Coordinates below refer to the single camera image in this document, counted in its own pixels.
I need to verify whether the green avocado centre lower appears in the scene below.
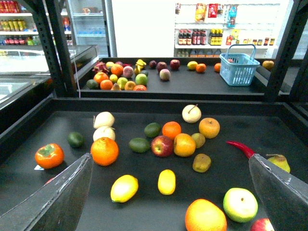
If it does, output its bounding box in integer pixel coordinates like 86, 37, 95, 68
128, 138, 151, 153

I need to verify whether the green kiwi upper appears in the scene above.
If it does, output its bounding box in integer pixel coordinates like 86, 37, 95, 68
192, 133, 205, 149

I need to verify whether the small orange tangerine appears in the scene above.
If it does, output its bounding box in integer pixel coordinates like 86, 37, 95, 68
162, 121, 182, 140

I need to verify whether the glass freezer case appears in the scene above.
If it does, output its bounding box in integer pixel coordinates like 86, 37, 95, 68
0, 45, 100, 109

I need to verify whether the small yellow oblong lemon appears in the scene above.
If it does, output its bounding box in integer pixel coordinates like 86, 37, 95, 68
157, 169, 176, 195

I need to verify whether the black near shelf tray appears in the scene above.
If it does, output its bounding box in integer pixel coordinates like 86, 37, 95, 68
0, 98, 308, 231

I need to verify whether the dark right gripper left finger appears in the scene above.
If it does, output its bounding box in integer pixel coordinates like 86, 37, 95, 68
0, 153, 93, 231

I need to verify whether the large orange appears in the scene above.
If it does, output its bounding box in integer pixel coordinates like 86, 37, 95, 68
90, 137, 119, 167

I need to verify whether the pile of far fruit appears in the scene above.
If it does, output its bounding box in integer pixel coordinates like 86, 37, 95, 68
86, 59, 148, 91

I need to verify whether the black far shelf tray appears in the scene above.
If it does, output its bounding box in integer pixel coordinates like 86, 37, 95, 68
79, 58, 274, 102

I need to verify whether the yellow green pear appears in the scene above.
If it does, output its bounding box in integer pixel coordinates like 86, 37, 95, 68
266, 154, 291, 173

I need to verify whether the yellow orange apple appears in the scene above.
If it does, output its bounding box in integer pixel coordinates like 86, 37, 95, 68
199, 117, 220, 139

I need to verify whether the red apple centre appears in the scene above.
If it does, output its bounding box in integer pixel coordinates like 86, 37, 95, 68
151, 135, 174, 157

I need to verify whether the blue shopping basket far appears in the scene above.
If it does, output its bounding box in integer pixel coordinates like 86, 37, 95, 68
219, 44, 260, 87

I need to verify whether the brown kiwi lower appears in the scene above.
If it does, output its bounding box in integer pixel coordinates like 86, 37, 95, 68
192, 154, 211, 173

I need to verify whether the red chili pepper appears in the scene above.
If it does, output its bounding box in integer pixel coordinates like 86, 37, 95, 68
226, 141, 255, 159

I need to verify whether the orange on right shelf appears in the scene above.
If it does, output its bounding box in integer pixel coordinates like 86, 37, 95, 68
262, 60, 274, 71

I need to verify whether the green apple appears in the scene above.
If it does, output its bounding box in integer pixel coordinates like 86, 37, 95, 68
223, 188, 258, 223

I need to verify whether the orange persimmon green top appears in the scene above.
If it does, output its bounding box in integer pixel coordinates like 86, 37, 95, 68
35, 143, 64, 169

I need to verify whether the white pear upper left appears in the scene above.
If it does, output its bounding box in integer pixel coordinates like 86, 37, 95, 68
93, 111, 115, 129

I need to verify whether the black shelf upright right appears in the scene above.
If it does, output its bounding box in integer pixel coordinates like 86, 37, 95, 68
264, 0, 308, 102

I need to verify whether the white wall goods shelf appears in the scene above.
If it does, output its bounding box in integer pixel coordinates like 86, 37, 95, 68
174, 0, 287, 58

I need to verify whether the dark green avocado left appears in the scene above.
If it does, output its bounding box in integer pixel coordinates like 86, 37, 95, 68
67, 132, 85, 148

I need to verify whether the white pear lower left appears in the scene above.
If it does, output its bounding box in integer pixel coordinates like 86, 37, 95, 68
93, 126, 116, 141

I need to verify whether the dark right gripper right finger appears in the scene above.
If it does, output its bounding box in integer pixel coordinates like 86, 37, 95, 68
248, 154, 308, 231

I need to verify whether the black shelf upright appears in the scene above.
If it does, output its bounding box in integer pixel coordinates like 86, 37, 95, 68
264, 0, 308, 102
20, 0, 77, 97

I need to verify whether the red apple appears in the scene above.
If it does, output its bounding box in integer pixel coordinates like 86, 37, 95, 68
151, 135, 174, 157
250, 218, 274, 231

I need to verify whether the green avocado centre upper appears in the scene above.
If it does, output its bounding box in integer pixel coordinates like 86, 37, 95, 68
144, 122, 161, 138

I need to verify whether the black shelf upright left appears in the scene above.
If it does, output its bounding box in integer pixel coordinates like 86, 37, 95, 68
20, 0, 77, 97

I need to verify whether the large orange grapefruit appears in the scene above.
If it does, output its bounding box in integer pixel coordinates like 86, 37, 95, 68
185, 199, 227, 231

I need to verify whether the black shelf tray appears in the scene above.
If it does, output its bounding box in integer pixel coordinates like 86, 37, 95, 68
79, 58, 274, 102
0, 98, 308, 231

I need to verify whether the red apple front right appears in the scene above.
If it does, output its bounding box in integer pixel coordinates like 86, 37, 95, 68
250, 218, 274, 231

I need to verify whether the yellow orange fruit centre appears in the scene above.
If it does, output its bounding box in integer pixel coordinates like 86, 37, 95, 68
174, 133, 196, 157

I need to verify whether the white pear with stem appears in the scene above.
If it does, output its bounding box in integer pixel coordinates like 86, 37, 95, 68
182, 104, 202, 124

